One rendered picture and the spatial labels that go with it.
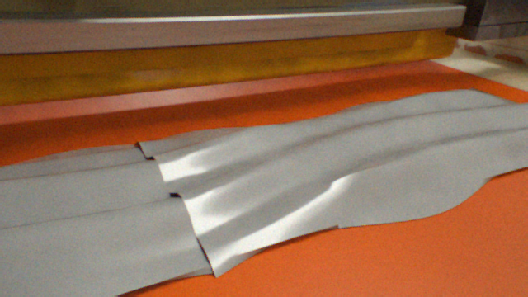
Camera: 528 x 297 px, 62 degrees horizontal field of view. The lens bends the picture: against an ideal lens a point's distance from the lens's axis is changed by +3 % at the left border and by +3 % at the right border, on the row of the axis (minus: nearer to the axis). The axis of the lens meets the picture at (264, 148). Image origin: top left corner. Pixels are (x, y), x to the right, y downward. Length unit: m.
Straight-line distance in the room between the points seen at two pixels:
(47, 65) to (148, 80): 0.04
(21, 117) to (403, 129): 0.14
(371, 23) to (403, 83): 0.05
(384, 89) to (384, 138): 0.08
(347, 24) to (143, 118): 0.10
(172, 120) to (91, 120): 0.03
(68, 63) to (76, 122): 0.02
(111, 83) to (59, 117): 0.02
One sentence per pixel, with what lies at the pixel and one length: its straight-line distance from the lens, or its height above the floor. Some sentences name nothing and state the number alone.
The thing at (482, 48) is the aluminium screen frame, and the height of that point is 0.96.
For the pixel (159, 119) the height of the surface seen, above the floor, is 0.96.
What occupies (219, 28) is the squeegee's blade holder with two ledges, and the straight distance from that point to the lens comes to 0.16.
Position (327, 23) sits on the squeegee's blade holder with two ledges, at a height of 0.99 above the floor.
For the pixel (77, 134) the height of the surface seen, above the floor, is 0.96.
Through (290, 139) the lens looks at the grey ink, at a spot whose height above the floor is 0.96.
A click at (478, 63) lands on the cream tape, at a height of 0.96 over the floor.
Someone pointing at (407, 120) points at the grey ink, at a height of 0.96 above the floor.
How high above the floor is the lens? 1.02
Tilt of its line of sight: 26 degrees down
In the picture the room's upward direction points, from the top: 4 degrees clockwise
